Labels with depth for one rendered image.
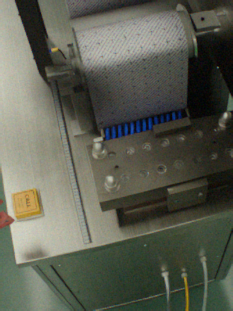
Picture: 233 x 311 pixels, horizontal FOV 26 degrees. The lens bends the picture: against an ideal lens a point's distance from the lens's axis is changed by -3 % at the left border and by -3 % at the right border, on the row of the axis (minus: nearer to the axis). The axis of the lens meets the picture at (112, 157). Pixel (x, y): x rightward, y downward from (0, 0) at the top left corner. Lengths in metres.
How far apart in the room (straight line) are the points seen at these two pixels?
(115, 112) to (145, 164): 0.15
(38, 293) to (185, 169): 1.19
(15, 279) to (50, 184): 0.97
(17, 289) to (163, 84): 1.34
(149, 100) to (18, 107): 0.47
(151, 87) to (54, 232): 0.45
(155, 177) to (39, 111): 0.46
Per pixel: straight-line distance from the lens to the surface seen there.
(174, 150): 1.29
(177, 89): 1.27
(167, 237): 1.41
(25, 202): 1.40
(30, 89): 1.61
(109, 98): 1.23
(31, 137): 1.51
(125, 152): 1.30
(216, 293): 2.23
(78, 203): 1.39
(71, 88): 1.29
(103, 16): 1.29
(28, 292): 2.29
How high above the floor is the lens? 2.16
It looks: 61 degrees down
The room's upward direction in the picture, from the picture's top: 12 degrees counter-clockwise
